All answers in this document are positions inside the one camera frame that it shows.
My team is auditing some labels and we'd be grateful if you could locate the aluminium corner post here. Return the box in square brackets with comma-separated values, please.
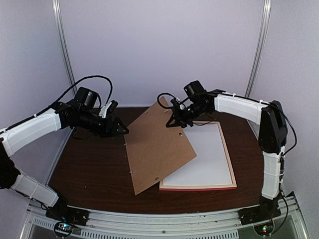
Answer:
[245, 0, 272, 98]
[52, 0, 76, 86]

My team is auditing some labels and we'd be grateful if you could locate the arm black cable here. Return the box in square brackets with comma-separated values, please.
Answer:
[49, 75, 113, 110]
[157, 93, 180, 109]

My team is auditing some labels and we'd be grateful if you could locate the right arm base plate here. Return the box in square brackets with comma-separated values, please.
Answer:
[238, 206, 282, 225]

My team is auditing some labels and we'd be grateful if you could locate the right aluminium corner post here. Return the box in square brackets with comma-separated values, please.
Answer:
[245, 0, 272, 98]

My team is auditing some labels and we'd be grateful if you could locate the left aluminium corner post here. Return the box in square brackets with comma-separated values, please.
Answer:
[52, 0, 76, 86]

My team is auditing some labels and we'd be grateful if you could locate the wooden picture frame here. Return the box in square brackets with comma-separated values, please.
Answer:
[159, 120, 237, 192]

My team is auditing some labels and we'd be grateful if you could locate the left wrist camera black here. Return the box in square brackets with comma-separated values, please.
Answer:
[98, 100, 118, 119]

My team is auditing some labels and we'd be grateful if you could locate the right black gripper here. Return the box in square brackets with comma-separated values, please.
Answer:
[167, 101, 209, 127]

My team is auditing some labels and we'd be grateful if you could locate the brown backing board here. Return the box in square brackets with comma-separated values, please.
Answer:
[125, 98, 196, 195]

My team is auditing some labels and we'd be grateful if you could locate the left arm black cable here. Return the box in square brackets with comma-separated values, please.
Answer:
[49, 75, 113, 110]

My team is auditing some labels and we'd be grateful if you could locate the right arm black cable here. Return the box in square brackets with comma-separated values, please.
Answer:
[157, 93, 180, 109]

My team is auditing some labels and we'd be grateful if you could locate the aluminium front rail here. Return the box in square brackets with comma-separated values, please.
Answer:
[24, 191, 307, 239]

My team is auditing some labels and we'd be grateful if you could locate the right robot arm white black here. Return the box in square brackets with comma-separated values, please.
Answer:
[166, 81, 293, 220]

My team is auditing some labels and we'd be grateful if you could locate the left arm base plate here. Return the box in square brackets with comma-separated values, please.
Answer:
[45, 207, 89, 226]

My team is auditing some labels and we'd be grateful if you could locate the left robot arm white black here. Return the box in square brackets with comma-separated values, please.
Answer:
[0, 87, 129, 221]

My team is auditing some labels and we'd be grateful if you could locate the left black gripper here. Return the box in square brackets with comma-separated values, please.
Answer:
[77, 109, 129, 138]

